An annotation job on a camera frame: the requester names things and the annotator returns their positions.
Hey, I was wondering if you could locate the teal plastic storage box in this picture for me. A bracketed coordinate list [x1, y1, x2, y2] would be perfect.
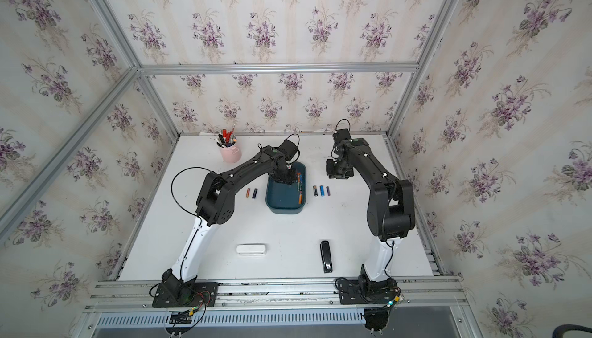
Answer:
[265, 162, 307, 215]

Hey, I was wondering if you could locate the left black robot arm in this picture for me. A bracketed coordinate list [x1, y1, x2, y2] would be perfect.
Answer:
[163, 139, 300, 283]

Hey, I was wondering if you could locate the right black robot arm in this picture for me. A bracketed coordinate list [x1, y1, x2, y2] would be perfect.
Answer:
[326, 134, 416, 290]

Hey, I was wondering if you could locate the white eraser box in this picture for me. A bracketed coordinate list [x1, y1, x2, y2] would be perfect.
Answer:
[236, 243, 267, 256]

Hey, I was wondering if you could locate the pink pen cup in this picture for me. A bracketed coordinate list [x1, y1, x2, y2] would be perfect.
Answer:
[219, 143, 242, 163]

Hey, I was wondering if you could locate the black stapler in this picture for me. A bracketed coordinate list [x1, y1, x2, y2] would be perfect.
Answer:
[320, 240, 333, 273]

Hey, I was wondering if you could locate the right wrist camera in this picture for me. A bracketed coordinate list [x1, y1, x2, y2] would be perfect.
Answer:
[332, 128, 352, 146]

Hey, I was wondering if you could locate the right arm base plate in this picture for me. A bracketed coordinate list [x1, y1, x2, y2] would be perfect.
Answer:
[334, 277, 401, 308]

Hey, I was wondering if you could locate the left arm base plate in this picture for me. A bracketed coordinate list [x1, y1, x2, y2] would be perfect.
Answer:
[149, 283, 219, 308]

